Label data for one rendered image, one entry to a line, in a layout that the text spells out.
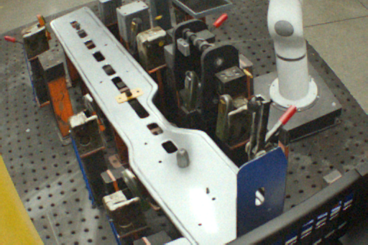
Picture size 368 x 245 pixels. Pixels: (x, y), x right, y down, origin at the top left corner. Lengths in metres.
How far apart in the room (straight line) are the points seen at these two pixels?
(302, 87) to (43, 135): 0.99
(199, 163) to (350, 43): 2.54
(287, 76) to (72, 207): 0.86
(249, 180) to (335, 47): 2.84
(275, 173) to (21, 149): 1.29
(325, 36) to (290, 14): 2.19
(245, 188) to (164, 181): 0.45
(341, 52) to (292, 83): 1.82
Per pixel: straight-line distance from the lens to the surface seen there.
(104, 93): 1.78
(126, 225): 1.42
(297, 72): 1.94
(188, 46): 1.64
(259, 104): 1.33
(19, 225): 0.29
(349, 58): 3.71
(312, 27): 4.01
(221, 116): 1.54
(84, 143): 1.67
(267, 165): 1.03
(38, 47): 2.18
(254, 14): 2.71
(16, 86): 2.52
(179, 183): 1.45
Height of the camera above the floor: 2.03
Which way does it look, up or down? 38 degrees down
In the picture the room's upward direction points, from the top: 7 degrees counter-clockwise
